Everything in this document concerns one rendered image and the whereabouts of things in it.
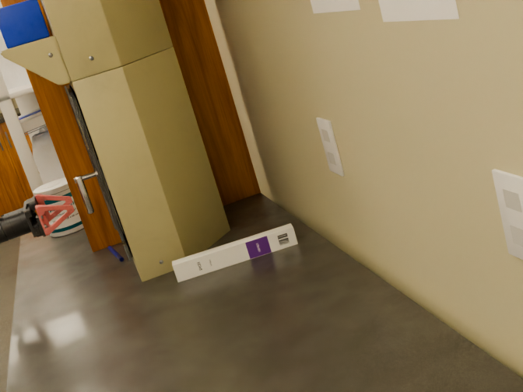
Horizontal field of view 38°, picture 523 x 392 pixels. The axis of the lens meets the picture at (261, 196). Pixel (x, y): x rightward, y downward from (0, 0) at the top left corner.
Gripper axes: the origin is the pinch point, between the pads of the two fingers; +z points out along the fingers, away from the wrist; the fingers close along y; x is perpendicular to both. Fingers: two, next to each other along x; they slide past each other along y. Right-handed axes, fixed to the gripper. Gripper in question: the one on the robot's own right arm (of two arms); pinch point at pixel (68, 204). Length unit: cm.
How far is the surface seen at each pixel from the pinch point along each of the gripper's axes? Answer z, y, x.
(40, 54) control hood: 5.7, -5.3, -32.8
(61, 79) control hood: 8.1, -5.4, -26.7
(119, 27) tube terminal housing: 23.2, -3.1, -33.1
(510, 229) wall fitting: 52, -93, 2
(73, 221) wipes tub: -3, 59, 18
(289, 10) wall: 53, -27, -27
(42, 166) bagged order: -9, 136, 11
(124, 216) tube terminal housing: 10.3, -5.3, 5.6
